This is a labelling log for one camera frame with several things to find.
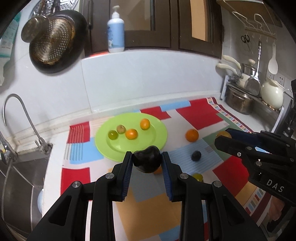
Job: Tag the white blue soap bottle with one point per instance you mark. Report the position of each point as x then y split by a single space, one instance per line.
116 32

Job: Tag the green fruit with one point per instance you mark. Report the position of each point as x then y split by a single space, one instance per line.
112 134
198 177

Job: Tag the dark plum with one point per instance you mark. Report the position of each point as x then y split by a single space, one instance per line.
196 156
147 160

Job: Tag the dark wooden window frame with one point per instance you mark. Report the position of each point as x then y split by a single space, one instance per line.
193 26

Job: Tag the small orange kumquat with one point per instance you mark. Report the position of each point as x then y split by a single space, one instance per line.
145 124
131 134

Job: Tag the black knife block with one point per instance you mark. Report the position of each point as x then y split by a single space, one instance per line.
287 125

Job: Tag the white rice spoon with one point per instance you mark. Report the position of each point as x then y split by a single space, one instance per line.
273 64

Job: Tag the small brass ladle pot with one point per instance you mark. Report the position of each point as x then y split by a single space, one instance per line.
34 28

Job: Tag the black scissors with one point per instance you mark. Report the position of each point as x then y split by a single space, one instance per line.
246 39

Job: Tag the wooden cutting board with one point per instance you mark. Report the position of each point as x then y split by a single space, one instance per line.
250 8

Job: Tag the large chrome faucet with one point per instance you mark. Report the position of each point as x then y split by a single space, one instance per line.
9 153

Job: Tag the person's right hand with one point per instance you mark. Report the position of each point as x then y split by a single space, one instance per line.
278 215

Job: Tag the white wire rack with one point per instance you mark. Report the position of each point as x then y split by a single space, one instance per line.
257 25

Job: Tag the stainless steel pot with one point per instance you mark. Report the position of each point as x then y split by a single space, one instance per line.
239 101

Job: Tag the white handled saucepan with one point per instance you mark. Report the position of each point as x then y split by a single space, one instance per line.
241 71

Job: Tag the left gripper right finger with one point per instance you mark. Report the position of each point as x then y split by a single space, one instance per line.
209 211

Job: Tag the tan round fruit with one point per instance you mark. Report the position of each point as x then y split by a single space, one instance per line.
120 129
223 133

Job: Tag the green plate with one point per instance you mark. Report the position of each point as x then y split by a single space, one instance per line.
115 150

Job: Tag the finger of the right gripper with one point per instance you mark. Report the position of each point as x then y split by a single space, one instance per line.
262 139
237 148

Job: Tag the metal spatula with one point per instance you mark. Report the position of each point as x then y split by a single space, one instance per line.
253 83

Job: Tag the stainless steel sink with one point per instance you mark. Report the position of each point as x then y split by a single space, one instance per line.
21 182

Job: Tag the white ceramic teapot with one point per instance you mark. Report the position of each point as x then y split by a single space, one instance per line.
272 93

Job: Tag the large orange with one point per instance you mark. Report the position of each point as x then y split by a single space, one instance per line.
158 171
192 135

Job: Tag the colourful patterned tablecloth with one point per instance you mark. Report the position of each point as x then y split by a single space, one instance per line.
146 213

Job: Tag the teal white box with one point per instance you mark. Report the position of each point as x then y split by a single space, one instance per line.
8 38

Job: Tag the brass colander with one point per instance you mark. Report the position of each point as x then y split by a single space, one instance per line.
53 44

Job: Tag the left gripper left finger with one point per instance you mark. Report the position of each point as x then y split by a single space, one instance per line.
66 219

